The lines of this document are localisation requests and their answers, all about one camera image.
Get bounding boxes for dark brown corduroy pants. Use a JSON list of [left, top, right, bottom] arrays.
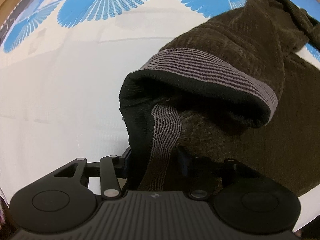
[[119, 0, 319, 196]]

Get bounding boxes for white blue patterned bed sheet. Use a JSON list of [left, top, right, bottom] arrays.
[[0, 0, 320, 233]]

